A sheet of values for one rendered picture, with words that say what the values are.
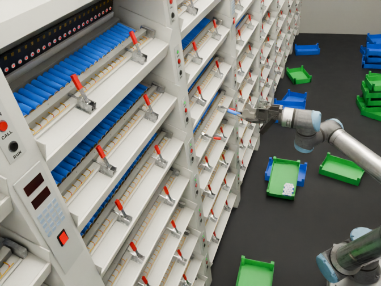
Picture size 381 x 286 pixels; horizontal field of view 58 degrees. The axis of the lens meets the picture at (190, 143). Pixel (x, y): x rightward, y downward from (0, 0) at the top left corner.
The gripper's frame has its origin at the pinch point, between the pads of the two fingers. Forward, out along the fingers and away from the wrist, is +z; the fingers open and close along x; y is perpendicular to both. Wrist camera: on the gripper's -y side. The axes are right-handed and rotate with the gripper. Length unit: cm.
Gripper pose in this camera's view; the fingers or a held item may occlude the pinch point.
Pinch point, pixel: (239, 114)
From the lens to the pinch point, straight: 167.5
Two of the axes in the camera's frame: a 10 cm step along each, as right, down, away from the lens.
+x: -3.5, 5.9, -7.3
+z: -9.3, -1.6, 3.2
